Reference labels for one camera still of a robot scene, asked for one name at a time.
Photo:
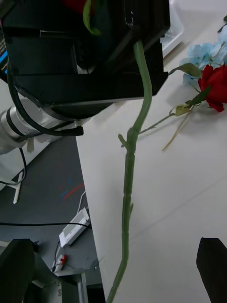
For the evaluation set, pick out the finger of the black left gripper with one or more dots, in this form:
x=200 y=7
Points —
x=151 y=16

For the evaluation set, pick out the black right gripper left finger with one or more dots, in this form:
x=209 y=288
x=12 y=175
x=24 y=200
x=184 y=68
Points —
x=16 y=272

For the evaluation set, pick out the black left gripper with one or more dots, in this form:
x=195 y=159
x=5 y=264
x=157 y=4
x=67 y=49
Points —
x=71 y=85

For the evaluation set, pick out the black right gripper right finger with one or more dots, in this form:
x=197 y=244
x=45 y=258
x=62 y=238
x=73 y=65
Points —
x=214 y=270

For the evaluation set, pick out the red rose with long stem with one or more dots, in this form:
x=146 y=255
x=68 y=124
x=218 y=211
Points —
x=128 y=184

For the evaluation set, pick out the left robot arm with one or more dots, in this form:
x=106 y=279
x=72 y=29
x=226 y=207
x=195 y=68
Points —
x=14 y=123

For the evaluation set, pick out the shallow white box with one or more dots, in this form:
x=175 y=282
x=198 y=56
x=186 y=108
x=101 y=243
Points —
x=175 y=30

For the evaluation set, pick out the red and white plug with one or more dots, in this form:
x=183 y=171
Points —
x=62 y=261

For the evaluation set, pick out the pale blue flower with stem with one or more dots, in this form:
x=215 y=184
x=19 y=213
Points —
x=201 y=54

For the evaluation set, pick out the white power strip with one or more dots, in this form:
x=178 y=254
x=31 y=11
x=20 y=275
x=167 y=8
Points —
x=74 y=227

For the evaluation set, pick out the white stand leg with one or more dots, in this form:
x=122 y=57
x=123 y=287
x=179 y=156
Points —
x=17 y=189

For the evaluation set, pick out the red rose with green stem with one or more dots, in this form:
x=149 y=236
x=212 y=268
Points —
x=214 y=82

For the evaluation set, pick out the pale grey robot torso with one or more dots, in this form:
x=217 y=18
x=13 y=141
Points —
x=9 y=163

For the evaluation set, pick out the grey metal table frame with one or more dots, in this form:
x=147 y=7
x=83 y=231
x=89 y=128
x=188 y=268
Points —
x=82 y=288

